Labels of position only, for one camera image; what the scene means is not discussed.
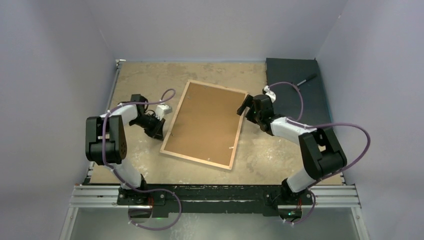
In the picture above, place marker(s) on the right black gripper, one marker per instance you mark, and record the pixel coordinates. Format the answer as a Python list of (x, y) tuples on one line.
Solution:
[(249, 102)]

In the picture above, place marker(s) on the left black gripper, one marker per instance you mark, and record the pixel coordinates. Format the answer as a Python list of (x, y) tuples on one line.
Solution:
[(156, 132)]

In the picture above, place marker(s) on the white wooden picture frame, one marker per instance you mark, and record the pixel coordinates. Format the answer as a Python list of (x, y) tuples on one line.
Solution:
[(195, 159)]

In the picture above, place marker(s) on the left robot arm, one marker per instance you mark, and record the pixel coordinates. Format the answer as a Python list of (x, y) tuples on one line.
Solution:
[(106, 143)]

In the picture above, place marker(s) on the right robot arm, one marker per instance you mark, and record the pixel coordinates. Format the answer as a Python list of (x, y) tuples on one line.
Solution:
[(320, 149)]

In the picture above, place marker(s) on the black foam block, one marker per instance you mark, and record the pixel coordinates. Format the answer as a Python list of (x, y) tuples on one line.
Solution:
[(308, 103)]

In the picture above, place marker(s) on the small hammer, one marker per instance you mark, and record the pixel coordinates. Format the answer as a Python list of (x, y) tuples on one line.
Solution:
[(308, 78)]

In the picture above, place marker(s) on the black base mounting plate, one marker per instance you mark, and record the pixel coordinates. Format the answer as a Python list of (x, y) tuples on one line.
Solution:
[(163, 199)]

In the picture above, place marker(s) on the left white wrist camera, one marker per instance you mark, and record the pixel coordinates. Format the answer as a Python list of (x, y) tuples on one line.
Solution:
[(161, 110)]

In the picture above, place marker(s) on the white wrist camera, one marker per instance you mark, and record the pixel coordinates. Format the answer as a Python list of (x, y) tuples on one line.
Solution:
[(268, 92), (161, 110)]

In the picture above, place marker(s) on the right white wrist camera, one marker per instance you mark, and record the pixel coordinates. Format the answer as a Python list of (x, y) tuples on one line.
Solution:
[(268, 92)]

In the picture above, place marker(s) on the aluminium rail frame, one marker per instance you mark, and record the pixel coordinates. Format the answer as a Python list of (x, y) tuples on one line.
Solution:
[(260, 159)]

